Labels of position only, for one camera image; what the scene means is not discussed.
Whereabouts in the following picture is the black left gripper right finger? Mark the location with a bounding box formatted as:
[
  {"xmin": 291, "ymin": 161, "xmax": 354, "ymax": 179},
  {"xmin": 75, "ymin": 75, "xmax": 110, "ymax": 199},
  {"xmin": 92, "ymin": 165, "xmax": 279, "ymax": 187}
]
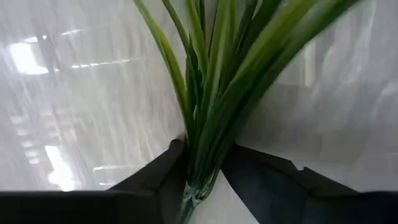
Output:
[{"xmin": 222, "ymin": 144, "xmax": 398, "ymax": 224}]

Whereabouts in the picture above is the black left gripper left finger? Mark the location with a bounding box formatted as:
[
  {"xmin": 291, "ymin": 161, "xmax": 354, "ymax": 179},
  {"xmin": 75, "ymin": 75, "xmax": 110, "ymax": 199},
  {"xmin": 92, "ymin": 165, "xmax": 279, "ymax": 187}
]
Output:
[{"xmin": 0, "ymin": 139, "xmax": 189, "ymax": 224}]

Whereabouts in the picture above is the blue artificial flower bunch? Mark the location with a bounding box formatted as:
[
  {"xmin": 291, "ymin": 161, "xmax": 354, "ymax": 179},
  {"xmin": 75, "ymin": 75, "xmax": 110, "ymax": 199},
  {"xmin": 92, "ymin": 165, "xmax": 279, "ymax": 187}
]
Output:
[{"xmin": 133, "ymin": 0, "xmax": 361, "ymax": 224}]

